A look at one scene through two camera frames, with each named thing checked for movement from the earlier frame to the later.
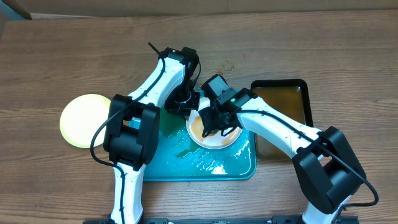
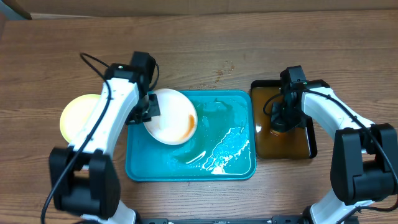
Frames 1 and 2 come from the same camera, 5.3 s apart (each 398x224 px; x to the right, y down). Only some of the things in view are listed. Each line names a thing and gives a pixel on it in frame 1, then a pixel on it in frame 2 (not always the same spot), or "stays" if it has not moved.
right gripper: x=211 y=124 to x=277 y=121
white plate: x=213 y=141 to x=178 y=121
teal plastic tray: x=177 y=158 stays
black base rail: x=287 y=219 stays
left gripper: x=185 y=111 to x=154 y=111
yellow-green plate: x=82 y=116 stays
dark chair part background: x=13 y=5 stays
